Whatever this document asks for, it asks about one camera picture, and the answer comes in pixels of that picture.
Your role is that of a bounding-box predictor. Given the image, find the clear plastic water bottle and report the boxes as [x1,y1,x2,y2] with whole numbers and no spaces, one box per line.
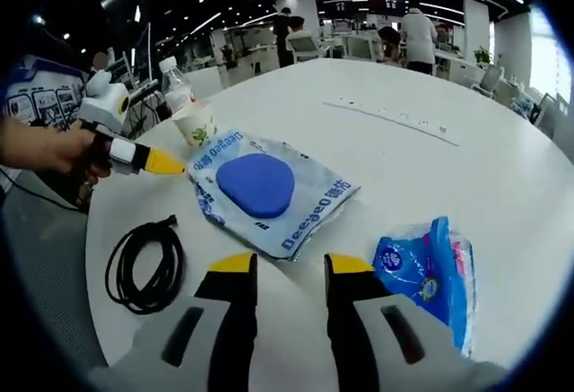
[159,56,196,118]

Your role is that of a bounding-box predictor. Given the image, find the grey office chair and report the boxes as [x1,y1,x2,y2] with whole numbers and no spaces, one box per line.
[533,91,570,142]

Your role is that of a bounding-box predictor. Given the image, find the blue tissue pack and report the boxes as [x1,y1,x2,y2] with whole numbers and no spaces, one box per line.
[372,215,477,358]

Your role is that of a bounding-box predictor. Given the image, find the person's left hand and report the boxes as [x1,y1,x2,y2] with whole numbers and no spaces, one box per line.
[0,116,113,183]

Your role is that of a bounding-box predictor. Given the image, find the white office chair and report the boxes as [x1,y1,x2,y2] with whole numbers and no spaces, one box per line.
[344,35,382,61]
[286,35,322,64]

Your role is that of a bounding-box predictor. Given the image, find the paper cup with green print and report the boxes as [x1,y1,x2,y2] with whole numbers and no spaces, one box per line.
[172,100,219,147]

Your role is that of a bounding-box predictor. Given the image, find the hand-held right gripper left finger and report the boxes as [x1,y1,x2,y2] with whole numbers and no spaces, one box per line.
[88,251,260,392]

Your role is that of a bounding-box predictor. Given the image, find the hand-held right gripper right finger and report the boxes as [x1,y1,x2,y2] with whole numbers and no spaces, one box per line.
[323,251,509,392]

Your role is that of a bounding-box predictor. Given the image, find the light blue plastic package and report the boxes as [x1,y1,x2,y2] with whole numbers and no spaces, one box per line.
[186,129,362,262]

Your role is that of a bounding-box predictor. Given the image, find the white round table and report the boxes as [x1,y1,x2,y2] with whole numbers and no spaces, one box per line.
[84,57,574,366]

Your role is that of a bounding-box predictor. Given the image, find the wall poster board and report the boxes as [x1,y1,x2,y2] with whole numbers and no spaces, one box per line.
[6,53,89,126]

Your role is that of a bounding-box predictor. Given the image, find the table socket strip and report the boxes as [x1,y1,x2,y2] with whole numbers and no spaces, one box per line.
[322,95,462,147]

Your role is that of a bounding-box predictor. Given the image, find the grey mesh chair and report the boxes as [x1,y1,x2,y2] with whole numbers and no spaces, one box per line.
[2,176,109,379]

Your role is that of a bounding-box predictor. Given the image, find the black cable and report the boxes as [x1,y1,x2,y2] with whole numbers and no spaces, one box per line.
[105,214,185,315]

